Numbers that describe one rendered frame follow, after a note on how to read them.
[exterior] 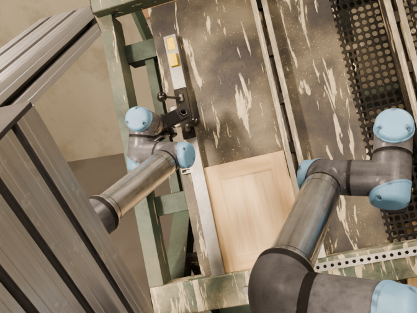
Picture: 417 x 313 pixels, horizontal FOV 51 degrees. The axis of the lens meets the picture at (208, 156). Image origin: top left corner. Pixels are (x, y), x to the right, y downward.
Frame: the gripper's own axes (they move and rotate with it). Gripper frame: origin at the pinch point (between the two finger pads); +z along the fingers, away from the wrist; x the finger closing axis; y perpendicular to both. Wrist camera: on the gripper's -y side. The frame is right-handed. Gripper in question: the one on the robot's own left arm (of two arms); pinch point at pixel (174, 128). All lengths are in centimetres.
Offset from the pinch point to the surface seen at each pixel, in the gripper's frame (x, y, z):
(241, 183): 29.7, -8.9, 10.5
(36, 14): -196, 81, 174
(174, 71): -21.2, -10.1, 8.1
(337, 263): 72, -23, 7
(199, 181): 20.8, 4.0, 8.1
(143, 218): 21.2, 30.2, 7.1
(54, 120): -138, 143, 242
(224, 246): 46.7, 9.3, 10.2
